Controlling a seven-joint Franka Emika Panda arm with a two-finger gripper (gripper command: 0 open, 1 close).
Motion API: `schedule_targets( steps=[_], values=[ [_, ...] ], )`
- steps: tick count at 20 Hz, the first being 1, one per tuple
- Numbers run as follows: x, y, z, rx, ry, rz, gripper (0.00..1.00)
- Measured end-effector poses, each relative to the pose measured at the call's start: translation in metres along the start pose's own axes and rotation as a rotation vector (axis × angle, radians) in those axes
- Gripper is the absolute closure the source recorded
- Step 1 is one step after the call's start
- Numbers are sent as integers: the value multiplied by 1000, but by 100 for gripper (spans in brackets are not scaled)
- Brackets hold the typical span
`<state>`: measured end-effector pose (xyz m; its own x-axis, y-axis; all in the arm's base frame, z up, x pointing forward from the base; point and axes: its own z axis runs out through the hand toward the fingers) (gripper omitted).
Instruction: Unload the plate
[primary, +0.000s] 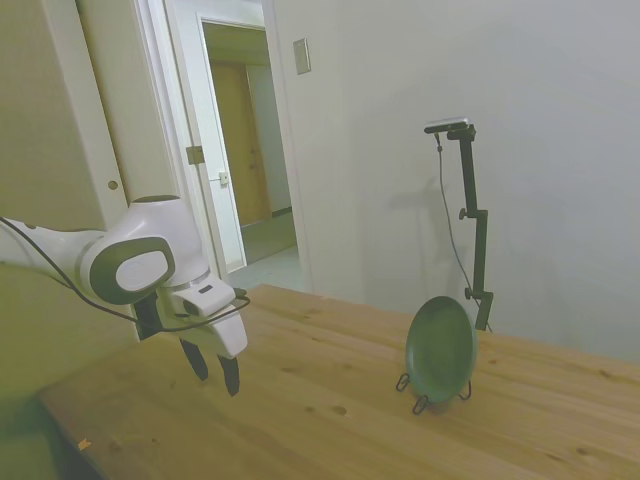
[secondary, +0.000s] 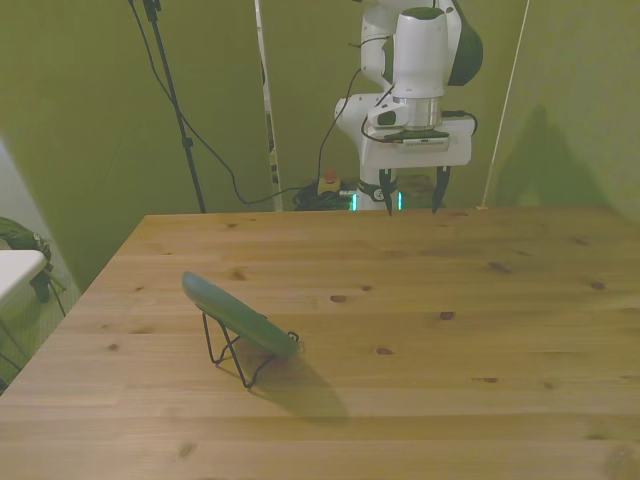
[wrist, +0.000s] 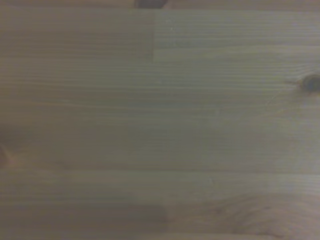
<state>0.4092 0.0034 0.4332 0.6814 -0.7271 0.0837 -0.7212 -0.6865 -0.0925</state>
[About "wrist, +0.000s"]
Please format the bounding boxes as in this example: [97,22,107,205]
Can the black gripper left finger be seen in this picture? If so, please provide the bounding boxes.
[134,0,152,9]

